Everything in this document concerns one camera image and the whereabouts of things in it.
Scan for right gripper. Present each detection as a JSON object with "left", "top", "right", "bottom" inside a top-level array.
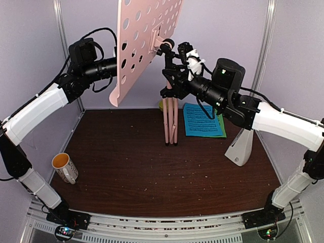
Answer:
[{"left": 161, "top": 64, "right": 227, "bottom": 111}]

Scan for blue sheet music paper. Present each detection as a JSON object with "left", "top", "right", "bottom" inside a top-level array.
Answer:
[{"left": 183, "top": 103, "right": 223, "bottom": 137}]

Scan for pink music stand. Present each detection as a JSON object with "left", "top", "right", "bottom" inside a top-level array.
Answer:
[{"left": 108, "top": 0, "right": 185, "bottom": 147}]

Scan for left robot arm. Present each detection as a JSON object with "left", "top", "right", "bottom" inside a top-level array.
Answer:
[{"left": 1, "top": 28, "right": 117, "bottom": 225}]

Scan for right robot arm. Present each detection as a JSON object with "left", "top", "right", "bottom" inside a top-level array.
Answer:
[{"left": 162, "top": 57, "right": 323, "bottom": 224}]

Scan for yellow-green plastic bowl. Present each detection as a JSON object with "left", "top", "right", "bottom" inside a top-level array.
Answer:
[{"left": 158, "top": 100, "right": 164, "bottom": 112}]

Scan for green sheet music paper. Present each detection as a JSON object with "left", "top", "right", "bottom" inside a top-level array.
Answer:
[{"left": 215, "top": 114, "right": 227, "bottom": 138}]

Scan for white metronome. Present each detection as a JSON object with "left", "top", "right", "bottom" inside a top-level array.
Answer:
[{"left": 225, "top": 129, "right": 254, "bottom": 167}]

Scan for patterned mug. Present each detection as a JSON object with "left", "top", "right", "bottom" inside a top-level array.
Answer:
[{"left": 52, "top": 153, "right": 79, "bottom": 185}]

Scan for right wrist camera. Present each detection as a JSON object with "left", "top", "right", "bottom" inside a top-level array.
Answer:
[{"left": 178, "top": 42, "right": 206, "bottom": 80}]

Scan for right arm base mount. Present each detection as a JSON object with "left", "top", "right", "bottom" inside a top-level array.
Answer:
[{"left": 242, "top": 209, "right": 286, "bottom": 229}]

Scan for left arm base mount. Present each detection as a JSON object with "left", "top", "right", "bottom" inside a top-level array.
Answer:
[{"left": 46, "top": 211, "right": 91, "bottom": 230}]

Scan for aluminium front rail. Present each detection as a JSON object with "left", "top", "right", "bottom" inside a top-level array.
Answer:
[{"left": 20, "top": 199, "right": 312, "bottom": 243}]

